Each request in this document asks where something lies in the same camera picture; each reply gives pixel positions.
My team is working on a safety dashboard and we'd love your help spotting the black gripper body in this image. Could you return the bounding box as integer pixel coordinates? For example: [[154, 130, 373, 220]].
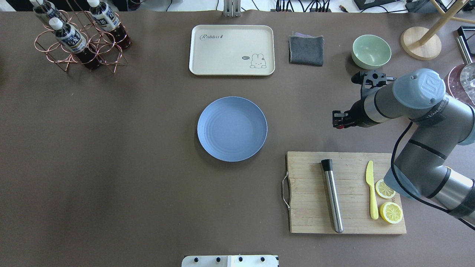
[[345, 99, 371, 128]]

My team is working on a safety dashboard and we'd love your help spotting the blue plate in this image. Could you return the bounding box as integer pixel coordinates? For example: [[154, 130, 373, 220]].
[[197, 96, 268, 162]]

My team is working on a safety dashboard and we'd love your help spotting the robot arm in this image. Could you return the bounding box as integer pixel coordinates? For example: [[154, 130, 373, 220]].
[[332, 68, 475, 228]]

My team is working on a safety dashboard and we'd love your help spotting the steel muddler black cap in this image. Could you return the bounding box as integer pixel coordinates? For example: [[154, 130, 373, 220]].
[[321, 159, 343, 234]]

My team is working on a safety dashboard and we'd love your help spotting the yellow plastic knife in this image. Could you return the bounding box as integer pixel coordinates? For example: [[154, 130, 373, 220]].
[[365, 160, 379, 220]]

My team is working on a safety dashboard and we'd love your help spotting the green bowl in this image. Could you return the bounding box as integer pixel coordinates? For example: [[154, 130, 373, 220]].
[[351, 35, 392, 70]]

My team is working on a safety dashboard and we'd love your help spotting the grey folded cloth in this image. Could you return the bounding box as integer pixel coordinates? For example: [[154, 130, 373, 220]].
[[289, 32, 325, 66]]

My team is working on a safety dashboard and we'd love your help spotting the lemon slice upper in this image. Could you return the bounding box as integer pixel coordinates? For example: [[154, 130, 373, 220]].
[[375, 179, 396, 199]]

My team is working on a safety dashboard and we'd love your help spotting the wooden cutting board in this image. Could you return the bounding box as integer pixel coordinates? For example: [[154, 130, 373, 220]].
[[286, 151, 406, 235]]

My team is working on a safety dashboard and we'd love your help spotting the wooden cup tree stand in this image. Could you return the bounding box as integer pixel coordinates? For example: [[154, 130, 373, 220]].
[[399, 0, 475, 60]]

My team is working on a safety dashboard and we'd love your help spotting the lemon half lower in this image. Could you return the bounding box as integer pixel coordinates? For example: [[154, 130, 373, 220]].
[[379, 202, 403, 224]]

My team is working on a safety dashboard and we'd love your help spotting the pink bowl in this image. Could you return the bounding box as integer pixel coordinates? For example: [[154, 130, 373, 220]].
[[444, 63, 475, 108]]

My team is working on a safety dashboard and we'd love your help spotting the cream rabbit tray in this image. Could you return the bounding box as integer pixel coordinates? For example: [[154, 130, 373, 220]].
[[189, 25, 275, 76]]

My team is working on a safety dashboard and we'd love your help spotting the tea bottle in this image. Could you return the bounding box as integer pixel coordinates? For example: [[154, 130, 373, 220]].
[[88, 0, 132, 50], [49, 17, 101, 70], [30, 0, 68, 28]]

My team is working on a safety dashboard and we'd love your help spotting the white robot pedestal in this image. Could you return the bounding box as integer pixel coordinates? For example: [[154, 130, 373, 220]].
[[181, 254, 279, 267]]

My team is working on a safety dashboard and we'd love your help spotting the copper wire bottle rack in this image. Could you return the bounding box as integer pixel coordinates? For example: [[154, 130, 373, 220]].
[[35, 1, 128, 73]]

